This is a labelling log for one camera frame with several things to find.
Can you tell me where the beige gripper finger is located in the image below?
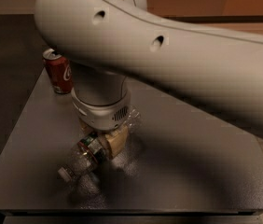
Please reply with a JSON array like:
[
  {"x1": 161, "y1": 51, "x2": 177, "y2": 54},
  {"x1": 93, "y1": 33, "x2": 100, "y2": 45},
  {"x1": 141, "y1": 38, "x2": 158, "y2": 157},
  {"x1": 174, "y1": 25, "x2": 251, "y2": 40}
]
[
  {"x1": 103, "y1": 125, "x2": 129, "y2": 159},
  {"x1": 79, "y1": 119, "x2": 93, "y2": 136}
]

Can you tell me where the clear plastic water bottle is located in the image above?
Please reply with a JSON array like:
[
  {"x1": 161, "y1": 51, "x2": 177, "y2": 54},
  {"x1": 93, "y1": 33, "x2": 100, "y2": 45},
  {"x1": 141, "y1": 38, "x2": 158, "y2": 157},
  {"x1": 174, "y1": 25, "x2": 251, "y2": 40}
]
[{"x1": 58, "y1": 106, "x2": 141, "y2": 183}]

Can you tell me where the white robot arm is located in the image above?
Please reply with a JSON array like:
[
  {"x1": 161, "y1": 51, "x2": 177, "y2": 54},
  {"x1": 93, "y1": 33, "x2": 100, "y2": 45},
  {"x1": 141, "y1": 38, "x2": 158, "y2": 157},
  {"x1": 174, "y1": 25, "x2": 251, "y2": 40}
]
[{"x1": 35, "y1": 0, "x2": 263, "y2": 139}]

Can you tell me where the red cola can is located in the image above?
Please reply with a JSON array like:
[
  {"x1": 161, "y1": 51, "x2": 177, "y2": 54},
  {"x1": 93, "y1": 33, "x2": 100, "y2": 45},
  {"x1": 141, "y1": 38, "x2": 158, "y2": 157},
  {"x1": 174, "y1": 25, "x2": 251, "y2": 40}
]
[{"x1": 43, "y1": 49, "x2": 73, "y2": 94}]

